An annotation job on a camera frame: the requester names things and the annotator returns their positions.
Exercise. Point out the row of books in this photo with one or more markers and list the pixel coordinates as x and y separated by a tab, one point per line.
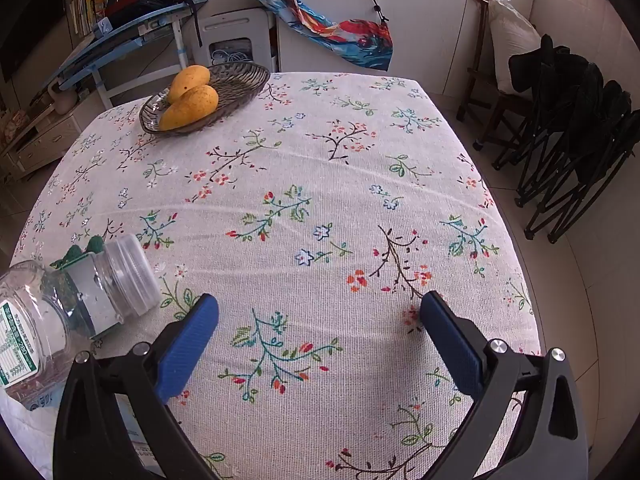
87	7

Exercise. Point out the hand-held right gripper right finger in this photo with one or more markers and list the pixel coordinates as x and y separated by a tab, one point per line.
450	345

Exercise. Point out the pink kettlebell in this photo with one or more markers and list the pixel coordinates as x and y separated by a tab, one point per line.
64	102

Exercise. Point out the long yellow mango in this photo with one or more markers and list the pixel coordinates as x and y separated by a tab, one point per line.
192	107

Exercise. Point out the round yellow mango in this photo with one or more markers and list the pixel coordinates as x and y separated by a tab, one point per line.
190	80

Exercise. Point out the dark green scrap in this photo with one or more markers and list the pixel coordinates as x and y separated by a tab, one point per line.
75	255

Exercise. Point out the black folding chairs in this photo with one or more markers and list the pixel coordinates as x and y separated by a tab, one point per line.
575	105

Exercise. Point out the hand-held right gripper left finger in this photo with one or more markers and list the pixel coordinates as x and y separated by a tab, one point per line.
187	345

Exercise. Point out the small light blue box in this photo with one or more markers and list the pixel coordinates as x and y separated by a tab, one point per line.
105	26

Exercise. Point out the glass fruit dish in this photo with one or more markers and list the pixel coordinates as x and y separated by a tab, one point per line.
235	87

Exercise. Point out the white cabinet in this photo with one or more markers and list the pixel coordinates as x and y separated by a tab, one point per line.
440	20

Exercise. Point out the blue study desk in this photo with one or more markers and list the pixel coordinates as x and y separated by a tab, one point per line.
125	30

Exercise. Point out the black television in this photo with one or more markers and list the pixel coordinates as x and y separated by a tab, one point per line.
25	10

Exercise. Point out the clear plastic bottle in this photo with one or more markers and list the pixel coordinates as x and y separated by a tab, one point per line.
45	310

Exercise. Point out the white floor appliance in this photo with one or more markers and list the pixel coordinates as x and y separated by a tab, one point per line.
230	25

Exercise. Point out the colourful printed bag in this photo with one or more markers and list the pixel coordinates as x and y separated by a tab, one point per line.
360	40

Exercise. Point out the white television stand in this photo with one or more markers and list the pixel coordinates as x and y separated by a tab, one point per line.
45	140

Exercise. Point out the wooden chair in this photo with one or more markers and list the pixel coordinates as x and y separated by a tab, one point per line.
480	80

